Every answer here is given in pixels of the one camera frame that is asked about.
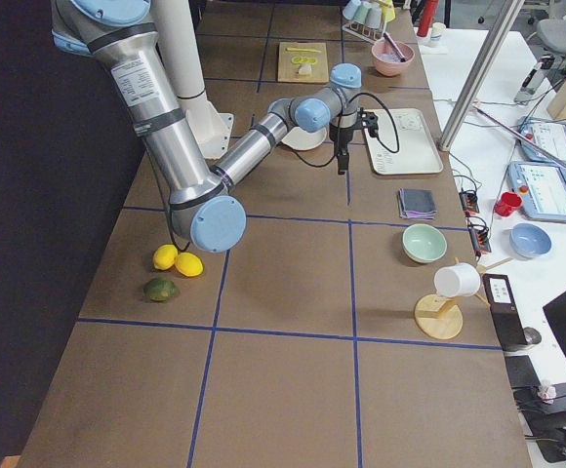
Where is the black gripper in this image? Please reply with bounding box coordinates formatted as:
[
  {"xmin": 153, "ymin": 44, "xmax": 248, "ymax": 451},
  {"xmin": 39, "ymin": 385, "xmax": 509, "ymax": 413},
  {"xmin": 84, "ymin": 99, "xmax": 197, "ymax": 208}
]
[{"xmin": 329, "ymin": 116, "xmax": 361, "ymax": 175}]

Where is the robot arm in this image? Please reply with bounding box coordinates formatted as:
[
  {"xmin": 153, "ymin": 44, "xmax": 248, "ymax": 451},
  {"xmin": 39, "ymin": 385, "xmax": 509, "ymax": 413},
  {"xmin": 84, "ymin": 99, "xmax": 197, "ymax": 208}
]
[{"xmin": 51, "ymin": 1, "xmax": 361, "ymax": 253}]

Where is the white bear tray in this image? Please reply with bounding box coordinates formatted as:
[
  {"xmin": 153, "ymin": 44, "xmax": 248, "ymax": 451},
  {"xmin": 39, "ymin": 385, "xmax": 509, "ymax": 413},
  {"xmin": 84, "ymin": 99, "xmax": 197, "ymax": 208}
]
[{"xmin": 364, "ymin": 108, "xmax": 443, "ymax": 176}]

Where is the white steamed bun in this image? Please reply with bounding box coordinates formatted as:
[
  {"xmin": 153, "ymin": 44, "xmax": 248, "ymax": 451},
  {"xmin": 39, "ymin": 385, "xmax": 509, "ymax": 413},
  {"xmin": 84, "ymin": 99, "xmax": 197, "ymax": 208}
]
[{"xmin": 297, "ymin": 64, "xmax": 312, "ymax": 78}]

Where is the grey folded cloth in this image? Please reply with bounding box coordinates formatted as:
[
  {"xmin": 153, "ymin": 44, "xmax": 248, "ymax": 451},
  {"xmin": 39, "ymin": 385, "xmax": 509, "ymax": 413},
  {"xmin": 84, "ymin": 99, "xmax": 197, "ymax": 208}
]
[{"xmin": 397, "ymin": 188, "xmax": 437, "ymax": 219}]

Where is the bamboo cutting board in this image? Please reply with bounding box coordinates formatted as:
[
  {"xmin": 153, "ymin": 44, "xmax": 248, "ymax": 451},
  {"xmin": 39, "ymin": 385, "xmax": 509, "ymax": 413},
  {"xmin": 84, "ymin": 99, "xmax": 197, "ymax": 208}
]
[{"xmin": 277, "ymin": 42, "xmax": 330, "ymax": 84}]

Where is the pink bowl with ice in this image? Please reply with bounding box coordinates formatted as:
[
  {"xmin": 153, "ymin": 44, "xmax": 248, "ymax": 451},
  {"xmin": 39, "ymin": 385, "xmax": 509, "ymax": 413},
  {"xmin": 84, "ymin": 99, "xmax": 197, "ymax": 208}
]
[{"xmin": 371, "ymin": 39, "xmax": 416, "ymax": 77}]

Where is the mint green bowl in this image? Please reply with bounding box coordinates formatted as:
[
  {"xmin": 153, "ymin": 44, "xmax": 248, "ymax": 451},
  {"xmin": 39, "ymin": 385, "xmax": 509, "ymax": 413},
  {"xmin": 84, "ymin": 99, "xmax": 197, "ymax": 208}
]
[{"xmin": 402, "ymin": 223, "xmax": 448, "ymax": 264}]

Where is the yellow-green plastic knife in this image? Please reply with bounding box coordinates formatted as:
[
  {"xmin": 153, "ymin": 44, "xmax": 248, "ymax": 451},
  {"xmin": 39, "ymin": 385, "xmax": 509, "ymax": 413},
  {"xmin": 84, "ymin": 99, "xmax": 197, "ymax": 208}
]
[{"xmin": 286, "ymin": 47, "xmax": 322, "ymax": 54}]

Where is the pale grey cup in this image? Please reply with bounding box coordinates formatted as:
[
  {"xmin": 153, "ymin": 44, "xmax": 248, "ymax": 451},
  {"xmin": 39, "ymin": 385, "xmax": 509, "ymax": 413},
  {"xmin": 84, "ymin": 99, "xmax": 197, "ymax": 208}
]
[{"xmin": 364, "ymin": 3, "xmax": 383, "ymax": 29}]

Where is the light blue cup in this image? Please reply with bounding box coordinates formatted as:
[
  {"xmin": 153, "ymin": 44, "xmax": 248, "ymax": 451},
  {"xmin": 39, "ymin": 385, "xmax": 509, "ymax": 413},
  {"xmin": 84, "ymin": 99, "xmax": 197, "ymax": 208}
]
[{"xmin": 343, "ymin": 0, "xmax": 361, "ymax": 20}]

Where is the yellow cup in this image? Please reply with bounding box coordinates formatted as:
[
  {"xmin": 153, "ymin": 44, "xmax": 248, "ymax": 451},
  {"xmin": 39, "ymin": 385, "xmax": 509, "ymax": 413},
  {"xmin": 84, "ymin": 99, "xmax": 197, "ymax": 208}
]
[{"xmin": 379, "ymin": 0, "xmax": 396, "ymax": 23}]

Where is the paper cup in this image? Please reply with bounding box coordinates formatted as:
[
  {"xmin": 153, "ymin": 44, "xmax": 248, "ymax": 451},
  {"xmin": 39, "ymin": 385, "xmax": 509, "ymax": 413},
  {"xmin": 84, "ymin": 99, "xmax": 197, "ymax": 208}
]
[{"xmin": 427, "ymin": 21, "xmax": 447, "ymax": 48}]

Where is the red bottle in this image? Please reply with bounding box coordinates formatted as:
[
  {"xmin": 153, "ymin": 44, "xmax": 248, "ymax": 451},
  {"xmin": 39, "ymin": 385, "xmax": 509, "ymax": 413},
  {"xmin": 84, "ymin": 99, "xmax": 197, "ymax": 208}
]
[{"xmin": 417, "ymin": 0, "xmax": 439, "ymax": 38}]

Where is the red mug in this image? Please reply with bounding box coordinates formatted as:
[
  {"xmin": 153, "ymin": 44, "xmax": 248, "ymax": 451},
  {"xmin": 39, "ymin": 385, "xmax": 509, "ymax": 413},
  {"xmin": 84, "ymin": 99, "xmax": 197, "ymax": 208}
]
[{"xmin": 494, "ymin": 191, "xmax": 523, "ymax": 217}]

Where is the white mug on stand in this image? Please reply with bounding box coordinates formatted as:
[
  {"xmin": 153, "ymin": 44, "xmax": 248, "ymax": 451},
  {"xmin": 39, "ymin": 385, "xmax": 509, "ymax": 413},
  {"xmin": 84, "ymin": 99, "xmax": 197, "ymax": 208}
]
[{"xmin": 433, "ymin": 262, "xmax": 481, "ymax": 297}]

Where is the wooden mug tree stand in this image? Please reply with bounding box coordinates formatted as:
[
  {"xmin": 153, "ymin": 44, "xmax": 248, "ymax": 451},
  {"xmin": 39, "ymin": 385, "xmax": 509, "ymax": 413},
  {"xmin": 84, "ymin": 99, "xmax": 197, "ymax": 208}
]
[{"xmin": 414, "ymin": 257, "xmax": 512, "ymax": 340}]

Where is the yellow lemon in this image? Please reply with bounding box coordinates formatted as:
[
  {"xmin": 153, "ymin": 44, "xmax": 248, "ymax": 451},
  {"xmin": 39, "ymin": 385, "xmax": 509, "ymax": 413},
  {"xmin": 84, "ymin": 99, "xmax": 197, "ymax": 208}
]
[
  {"xmin": 175, "ymin": 252, "xmax": 204, "ymax": 278},
  {"xmin": 152, "ymin": 244, "xmax": 179, "ymax": 271}
]

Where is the blue bowl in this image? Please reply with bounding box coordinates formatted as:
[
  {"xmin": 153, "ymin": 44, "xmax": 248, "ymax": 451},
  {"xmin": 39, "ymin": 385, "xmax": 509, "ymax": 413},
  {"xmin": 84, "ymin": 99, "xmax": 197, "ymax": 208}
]
[{"xmin": 509, "ymin": 222, "xmax": 552, "ymax": 258}]

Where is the teach pendant near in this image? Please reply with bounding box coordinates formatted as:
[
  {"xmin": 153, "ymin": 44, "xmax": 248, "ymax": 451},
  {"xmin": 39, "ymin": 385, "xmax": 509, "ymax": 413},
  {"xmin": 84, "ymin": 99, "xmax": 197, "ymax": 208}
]
[{"xmin": 507, "ymin": 162, "xmax": 566, "ymax": 223}]

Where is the teach pendant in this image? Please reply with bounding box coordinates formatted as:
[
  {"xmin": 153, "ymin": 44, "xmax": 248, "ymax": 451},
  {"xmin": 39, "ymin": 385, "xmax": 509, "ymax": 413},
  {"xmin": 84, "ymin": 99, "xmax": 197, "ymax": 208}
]
[
  {"xmin": 517, "ymin": 117, "xmax": 566, "ymax": 163},
  {"xmin": 507, "ymin": 162, "xmax": 566, "ymax": 223}
]

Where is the teach pendant far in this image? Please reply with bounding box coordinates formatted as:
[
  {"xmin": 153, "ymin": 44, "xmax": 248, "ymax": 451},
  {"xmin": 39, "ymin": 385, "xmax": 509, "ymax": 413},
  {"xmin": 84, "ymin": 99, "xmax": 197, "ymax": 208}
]
[{"xmin": 517, "ymin": 117, "xmax": 566, "ymax": 163}]

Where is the white mounting pole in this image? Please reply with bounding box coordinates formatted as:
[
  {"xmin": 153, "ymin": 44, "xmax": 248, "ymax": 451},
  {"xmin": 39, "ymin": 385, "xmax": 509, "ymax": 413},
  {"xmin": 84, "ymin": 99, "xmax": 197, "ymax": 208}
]
[{"xmin": 150, "ymin": 0, "xmax": 209, "ymax": 118}]

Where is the green lime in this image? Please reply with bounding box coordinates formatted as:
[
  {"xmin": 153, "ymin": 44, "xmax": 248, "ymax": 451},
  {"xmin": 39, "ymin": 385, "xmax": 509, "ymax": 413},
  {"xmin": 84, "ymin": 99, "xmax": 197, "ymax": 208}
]
[{"xmin": 143, "ymin": 277, "xmax": 178, "ymax": 302}]

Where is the black box with label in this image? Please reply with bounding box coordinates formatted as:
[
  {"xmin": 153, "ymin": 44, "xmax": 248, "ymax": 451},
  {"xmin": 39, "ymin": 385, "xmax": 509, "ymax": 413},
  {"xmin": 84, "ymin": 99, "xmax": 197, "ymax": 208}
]
[{"xmin": 482, "ymin": 273, "xmax": 527, "ymax": 352}]

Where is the computer mouse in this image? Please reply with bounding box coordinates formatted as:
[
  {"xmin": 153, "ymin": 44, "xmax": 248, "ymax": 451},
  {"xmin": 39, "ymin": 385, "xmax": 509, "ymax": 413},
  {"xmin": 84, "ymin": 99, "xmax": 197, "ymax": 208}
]
[{"xmin": 523, "ymin": 327, "xmax": 543, "ymax": 346}]

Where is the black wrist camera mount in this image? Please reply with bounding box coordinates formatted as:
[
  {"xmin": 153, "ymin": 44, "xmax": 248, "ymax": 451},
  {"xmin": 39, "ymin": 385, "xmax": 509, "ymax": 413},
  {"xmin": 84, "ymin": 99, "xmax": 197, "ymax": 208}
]
[{"xmin": 357, "ymin": 108, "xmax": 379, "ymax": 138}]

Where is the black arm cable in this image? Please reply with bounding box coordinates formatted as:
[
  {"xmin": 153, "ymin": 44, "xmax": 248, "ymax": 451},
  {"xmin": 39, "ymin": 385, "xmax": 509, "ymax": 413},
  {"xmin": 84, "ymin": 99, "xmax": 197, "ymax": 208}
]
[{"xmin": 290, "ymin": 92, "xmax": 401, "ymax": 168}]

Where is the white wire cup rack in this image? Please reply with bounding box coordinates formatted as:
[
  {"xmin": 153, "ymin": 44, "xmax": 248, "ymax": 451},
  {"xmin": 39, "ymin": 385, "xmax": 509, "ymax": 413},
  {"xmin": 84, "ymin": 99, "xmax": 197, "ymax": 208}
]
[{"xmin": 342, "ymin": 20, "xmax": 384, "ymax": 43}]

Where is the white mount base plate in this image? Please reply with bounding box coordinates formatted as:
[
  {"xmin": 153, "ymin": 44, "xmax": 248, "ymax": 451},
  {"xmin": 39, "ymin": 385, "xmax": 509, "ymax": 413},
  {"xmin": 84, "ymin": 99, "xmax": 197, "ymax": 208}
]
[{"xmin": 184, "ymin": 99, "xmax": 234, "ymax": 160}]

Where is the aluminium frame post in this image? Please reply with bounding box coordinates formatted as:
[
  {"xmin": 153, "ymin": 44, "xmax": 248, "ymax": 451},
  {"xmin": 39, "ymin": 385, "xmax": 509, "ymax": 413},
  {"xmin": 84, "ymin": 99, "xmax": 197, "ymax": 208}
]
[{"xmin": 438, "ymin": 0, "xmax": 524, "ymax": 151}]

